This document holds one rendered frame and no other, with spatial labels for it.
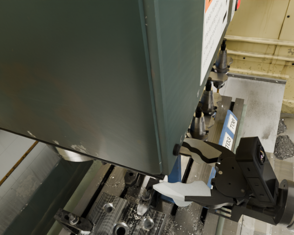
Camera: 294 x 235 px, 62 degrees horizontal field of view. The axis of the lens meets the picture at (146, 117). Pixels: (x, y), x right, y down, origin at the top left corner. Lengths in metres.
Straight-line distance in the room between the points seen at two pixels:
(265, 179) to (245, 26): 1.06
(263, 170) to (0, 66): 0.34
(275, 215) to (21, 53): 0.42
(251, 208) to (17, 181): 0.81
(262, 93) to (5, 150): 1.25
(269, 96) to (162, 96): 1.34
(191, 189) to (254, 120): 1.05
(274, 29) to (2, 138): 1.23
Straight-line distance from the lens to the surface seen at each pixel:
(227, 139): 1.06
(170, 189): 0.40
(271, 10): 1.34
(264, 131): 1.41
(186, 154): 0.66
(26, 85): 0.22
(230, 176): 0.42
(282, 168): 1.33
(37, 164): 1.07
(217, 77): 0.90
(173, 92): 0.18
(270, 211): 0.47
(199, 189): 0.41
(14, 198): 1.05
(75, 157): 0.42
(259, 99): 1.47
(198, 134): 0.67
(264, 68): 1.49
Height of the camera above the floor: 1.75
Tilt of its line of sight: 45 degrees down
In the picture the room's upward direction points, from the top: 9 degrees counter-clockwise
